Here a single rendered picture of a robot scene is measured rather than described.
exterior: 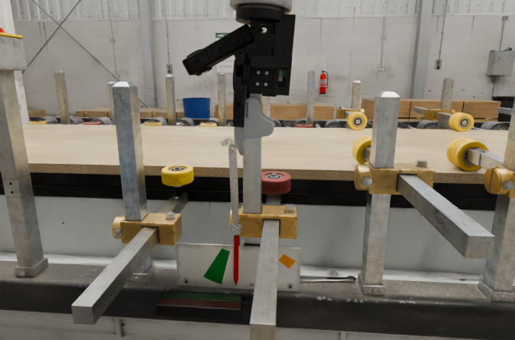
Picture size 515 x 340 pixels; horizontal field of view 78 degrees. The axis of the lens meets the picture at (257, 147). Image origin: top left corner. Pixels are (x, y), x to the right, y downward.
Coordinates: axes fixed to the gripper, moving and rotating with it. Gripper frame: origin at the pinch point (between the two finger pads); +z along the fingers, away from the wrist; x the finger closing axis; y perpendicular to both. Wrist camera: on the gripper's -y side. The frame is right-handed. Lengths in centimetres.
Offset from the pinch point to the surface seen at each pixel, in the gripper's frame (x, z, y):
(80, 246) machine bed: 33, 41, -49
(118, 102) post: 10.7, -4.4, -25.0
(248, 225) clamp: 10.3, 18.1, 1.8
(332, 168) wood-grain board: 33.5, 11.0, 21.1
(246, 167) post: 10.8, 6.3, 0.5
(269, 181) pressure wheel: 20.7, 11.8, 5.0
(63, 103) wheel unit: 120, 10, -114
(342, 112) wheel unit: 119, 3, 38
